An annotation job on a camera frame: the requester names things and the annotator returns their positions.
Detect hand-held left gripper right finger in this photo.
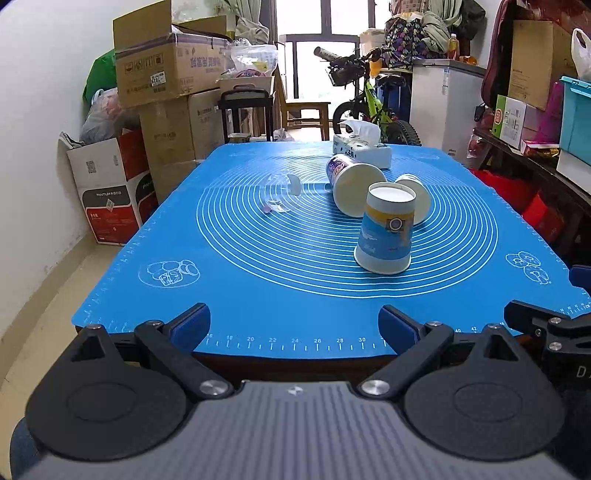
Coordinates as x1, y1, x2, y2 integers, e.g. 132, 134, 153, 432
359, 304, 525, 401

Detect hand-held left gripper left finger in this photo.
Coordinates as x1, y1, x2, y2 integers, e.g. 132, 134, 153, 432
69, 303, 234, 401

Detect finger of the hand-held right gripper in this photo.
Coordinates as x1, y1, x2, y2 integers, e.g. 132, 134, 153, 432
503, 299, 591, 352
569, 265, 591, 296

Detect purple print paper cup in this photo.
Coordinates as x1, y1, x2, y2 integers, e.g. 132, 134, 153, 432
325, 154, 389, 217

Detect blue and yellow paper cup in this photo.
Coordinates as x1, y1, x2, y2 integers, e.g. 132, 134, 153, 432
353, 182, 417, 276

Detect white paper cup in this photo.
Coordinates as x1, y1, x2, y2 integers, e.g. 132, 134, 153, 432
394, 174, 431, 226

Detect clear plastic cup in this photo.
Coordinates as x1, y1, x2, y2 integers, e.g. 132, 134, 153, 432
261, 174, 303, 215

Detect red shopping bags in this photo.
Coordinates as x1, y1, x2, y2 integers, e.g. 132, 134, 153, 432
475, 168, 566, 241

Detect blue silicone baking mat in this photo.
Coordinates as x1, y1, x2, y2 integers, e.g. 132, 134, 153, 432
71, 141, 591, 361

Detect dark wooden shelf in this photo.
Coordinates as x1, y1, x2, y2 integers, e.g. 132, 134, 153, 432
473, 127, 591, 232

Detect teal storage crate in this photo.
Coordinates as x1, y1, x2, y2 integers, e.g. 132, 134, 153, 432
558, 76, 591, 167

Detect white and red printer box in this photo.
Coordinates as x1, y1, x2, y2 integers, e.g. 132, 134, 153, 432
67, 129, 158, 245

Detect green and white carton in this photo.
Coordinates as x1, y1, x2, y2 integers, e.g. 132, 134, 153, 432
492, 95, 527, 148

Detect white tissue pack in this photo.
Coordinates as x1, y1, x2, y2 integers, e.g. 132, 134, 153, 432
332, 117, 392, 169

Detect plain brown cardboard box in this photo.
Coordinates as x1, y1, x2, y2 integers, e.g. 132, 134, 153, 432
139, 88, 227, 204

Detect tall brown cardboard box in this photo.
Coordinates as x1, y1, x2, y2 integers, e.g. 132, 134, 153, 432
508, 19, 578, 112

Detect white plastic bag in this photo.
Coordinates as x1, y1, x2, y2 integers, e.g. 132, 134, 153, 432
571, 28, 591, 84

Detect white chest freezer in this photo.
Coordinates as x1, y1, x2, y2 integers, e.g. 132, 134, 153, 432
410, 59, 488, 162

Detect grey plastic bag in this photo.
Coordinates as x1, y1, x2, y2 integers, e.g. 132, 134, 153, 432
81, 88, 139, 144

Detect blue plastic bin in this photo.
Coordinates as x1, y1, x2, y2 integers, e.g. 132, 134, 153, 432
376, 74, 411, 123

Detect green children's bicycle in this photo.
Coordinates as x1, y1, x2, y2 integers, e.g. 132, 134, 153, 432
314, 46, 423, 147

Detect black metal cart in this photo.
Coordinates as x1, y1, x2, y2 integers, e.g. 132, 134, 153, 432
217, 88, 273, 144

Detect dark red bag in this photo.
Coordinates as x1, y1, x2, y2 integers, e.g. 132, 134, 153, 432
480, 0, 518, 107

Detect wooden stool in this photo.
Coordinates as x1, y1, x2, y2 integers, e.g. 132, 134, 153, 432
279, 99, 331, 141

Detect large printed cardboard box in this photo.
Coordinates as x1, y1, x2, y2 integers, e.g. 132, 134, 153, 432
113, 0, 232, 109

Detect green bag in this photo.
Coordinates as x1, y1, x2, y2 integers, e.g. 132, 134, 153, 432
83, 48, 118, 107

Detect clear plastic bag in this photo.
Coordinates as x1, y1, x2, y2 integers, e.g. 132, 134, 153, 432
231, 39, 278, 77

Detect pile of clothes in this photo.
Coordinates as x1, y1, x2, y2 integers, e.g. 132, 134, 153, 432
383, 11, 451, 70

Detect pale green curtain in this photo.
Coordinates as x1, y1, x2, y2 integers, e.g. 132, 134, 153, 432
226, 0, 278, 44

